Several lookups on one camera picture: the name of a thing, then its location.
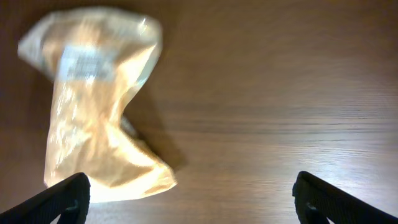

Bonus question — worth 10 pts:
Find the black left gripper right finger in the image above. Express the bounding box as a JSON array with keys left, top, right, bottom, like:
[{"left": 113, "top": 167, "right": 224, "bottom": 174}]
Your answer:
[{"left": 292, "top": 171, "right": 397, "bottom": 224}]

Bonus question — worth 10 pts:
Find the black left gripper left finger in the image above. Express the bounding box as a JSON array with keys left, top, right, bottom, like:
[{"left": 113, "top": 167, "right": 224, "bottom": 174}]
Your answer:
[{"left": 1, "top": 172, "right": 90, "bottom": 224}]

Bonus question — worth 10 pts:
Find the beige paper pouch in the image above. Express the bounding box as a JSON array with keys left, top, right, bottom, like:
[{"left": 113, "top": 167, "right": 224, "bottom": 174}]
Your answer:
[{"left": 17, "top": 7, "right": 177, "bottom": 203}]

